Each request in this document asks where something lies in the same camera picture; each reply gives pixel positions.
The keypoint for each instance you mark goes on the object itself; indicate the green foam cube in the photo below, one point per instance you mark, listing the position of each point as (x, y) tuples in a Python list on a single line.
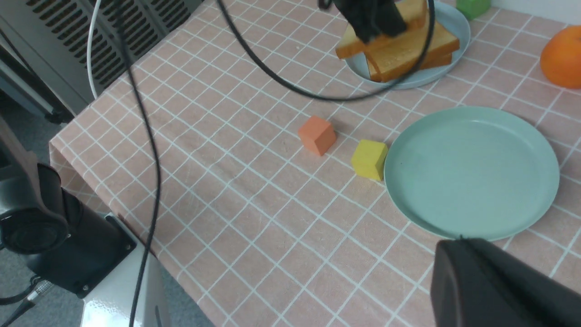
[(473, 9)]

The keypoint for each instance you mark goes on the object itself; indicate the grey ventilated equipment cabinet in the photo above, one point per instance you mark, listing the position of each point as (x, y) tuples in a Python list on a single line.
[(57, 56)]

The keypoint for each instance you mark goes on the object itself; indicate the orange foam cube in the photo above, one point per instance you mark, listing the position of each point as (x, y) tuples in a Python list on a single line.
[(317, 135)]

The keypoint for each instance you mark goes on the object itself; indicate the toast slice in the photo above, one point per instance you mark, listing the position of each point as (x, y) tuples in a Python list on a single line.
[(408, 47), (415, 14), (378, 74)]

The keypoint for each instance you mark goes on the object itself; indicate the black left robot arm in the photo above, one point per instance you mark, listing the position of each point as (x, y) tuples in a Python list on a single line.
[(33, 210)]

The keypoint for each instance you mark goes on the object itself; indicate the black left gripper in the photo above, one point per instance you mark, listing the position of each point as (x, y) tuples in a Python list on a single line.
[(371, 19)]

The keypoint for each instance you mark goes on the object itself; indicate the light blue bread plate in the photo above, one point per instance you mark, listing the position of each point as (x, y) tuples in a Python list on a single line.
[(454, 22)]

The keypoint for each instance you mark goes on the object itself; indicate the mint green centre plate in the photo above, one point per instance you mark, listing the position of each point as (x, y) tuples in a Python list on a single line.
[(472, 172)]

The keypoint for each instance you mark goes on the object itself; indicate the pink checkered tablecloth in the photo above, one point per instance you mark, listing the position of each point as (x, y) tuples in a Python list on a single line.
[(260, 231)]

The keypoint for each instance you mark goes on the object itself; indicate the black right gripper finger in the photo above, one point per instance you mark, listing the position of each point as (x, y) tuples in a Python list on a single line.
[(477, 284)]

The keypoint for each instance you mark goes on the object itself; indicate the yellow foam cube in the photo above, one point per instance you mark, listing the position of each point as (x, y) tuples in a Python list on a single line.
[(369, 158)]

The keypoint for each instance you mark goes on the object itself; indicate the orange tangerine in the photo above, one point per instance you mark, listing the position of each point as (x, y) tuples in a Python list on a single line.
[(560, 60)]

